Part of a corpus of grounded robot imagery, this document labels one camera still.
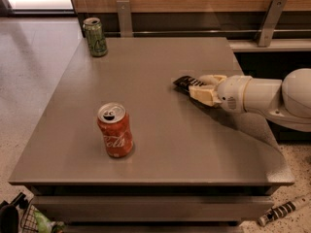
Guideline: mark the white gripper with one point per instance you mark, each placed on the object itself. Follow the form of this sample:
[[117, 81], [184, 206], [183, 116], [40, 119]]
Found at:
[[231, 92]]

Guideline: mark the red cola can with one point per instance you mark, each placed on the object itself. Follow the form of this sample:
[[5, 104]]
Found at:
[[113, 121]]

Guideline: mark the black object bottom left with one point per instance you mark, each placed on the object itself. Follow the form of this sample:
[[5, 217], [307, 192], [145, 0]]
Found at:
[[9, 215]]

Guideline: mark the black wire basket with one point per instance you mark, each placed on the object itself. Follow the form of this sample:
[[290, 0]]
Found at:
[[28, 223]]

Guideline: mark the green snack bag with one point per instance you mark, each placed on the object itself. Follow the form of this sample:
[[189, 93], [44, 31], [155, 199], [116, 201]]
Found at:
[[44, 225]]

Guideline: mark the metal bracket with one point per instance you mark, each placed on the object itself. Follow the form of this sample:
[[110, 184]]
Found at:
[[125, 18], [270, 21]]

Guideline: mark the right metal bracket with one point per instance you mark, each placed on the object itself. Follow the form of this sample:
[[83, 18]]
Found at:
[[270, 21]]

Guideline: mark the black white striped tube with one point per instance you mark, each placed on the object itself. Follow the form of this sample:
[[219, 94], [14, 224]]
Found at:
[[283, 210]]

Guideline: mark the left metal bracket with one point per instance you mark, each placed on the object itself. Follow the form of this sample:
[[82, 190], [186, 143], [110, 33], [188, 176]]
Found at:
[[125, 18]]

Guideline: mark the black rxbar chocolate bar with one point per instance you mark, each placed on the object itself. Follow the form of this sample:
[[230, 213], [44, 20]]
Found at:
[[186, 81]]

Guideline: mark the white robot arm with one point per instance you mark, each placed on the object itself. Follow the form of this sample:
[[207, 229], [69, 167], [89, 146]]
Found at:
[[285, 102]]

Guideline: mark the grey table drawer front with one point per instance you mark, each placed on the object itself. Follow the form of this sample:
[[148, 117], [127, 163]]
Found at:
[[152, 208]]

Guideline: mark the green soda can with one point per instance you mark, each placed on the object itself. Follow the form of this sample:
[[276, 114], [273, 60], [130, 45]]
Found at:
[[95, 37]]

